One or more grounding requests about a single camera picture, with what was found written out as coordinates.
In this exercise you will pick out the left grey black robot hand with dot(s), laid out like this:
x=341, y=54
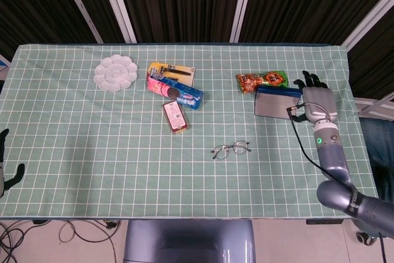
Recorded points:
x=2, y=176

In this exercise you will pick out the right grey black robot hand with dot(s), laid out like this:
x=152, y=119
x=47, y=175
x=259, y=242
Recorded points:
x=320, y=103

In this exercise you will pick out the dark blue glasses case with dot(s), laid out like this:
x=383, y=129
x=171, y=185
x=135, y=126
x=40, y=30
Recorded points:
x=274, y=104

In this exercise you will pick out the wire-rimmed eyeglasses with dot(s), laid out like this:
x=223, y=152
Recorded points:
x=231, y=149

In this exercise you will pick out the white metal rack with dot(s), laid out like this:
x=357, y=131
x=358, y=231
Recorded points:
x=369, y=106

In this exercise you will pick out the green orange snack bag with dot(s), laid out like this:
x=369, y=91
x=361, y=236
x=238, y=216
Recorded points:
x=261, y=79

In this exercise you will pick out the blue jeans leg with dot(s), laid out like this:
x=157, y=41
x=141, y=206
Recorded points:
x=380, y=139

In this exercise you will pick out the white blue board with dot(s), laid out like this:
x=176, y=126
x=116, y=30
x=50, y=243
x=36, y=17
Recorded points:
x=3, y=64

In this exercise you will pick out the green white checked tablecloth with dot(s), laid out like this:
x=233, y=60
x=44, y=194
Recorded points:
x=123, y=176

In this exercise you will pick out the pink blue cookie box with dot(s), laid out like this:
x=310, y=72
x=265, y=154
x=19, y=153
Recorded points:
x=184, y=93

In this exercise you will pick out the yellow razor blister pack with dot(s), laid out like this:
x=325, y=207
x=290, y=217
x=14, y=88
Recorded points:
x=186, y=78

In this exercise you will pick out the black chair caster wheel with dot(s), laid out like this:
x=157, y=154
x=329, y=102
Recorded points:
x=364, y=238

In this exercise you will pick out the small red yellow box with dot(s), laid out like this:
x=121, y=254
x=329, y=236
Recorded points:
x=175, y=118

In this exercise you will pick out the white flower paint palette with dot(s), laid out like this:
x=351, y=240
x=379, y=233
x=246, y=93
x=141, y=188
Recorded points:
x=115, y=73

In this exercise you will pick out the blue-grey robot torso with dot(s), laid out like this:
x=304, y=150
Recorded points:
x=184, y=235

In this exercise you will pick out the white partition post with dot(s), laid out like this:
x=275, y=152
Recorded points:
x=369, y=18
x=118, y=7
x=243, y=4
x=81, y=7

